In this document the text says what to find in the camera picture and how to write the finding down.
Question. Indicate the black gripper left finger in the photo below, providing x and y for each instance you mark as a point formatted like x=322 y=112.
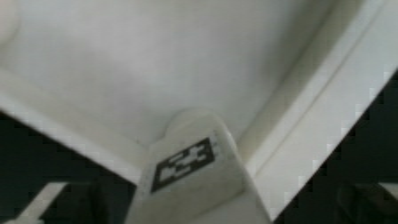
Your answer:
x=78 y=203

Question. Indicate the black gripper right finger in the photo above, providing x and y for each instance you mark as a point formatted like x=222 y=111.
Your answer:
x=366 y=204

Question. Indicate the white table leg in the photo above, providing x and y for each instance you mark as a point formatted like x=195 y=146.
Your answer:
x=195 y=189

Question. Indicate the white square tabletop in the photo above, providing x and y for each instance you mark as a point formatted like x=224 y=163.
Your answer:
x=130 y=73

